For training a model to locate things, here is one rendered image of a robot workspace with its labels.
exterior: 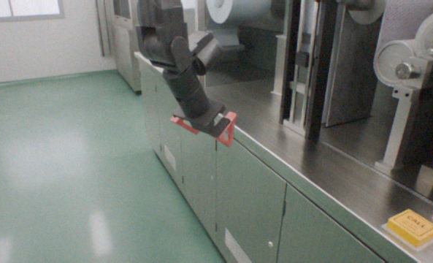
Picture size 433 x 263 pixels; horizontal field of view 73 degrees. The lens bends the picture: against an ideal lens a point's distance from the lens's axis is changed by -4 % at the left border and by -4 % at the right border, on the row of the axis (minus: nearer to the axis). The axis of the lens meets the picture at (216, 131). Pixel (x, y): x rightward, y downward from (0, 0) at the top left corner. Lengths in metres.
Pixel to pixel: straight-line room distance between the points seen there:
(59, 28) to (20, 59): 0.83
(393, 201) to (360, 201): 0.08
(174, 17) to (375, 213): 0.59
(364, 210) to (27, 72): 5.75
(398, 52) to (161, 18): 0.67
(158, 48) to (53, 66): 5.53
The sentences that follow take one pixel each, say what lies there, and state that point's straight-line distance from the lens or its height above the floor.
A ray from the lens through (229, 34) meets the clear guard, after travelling 1.57.
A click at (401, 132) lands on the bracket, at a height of 1.01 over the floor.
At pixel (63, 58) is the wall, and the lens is 5.98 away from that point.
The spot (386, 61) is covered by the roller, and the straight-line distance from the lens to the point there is 0.97.
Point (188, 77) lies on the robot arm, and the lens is 0.54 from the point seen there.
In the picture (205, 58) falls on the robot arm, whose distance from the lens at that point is 0.57.
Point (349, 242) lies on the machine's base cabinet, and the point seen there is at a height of 0.79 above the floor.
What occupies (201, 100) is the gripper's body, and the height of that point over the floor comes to 1.15.
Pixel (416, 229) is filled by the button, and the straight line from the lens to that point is 0.73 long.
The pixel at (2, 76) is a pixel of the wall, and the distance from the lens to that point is 6.11.
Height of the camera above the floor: 1.34
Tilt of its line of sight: 25 degrees down
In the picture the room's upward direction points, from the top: straight up
